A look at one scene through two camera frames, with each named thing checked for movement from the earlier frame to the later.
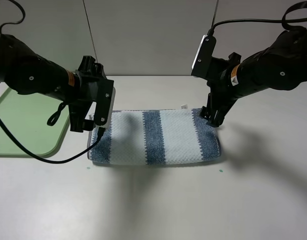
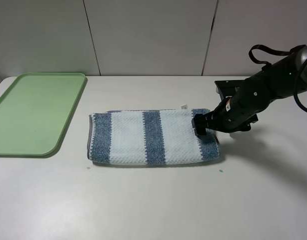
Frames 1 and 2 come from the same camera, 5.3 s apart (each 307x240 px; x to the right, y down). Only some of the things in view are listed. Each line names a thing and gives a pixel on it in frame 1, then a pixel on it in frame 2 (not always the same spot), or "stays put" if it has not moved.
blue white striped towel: [156, 137] stays put
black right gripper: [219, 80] → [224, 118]
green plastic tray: [29, 116] stays put
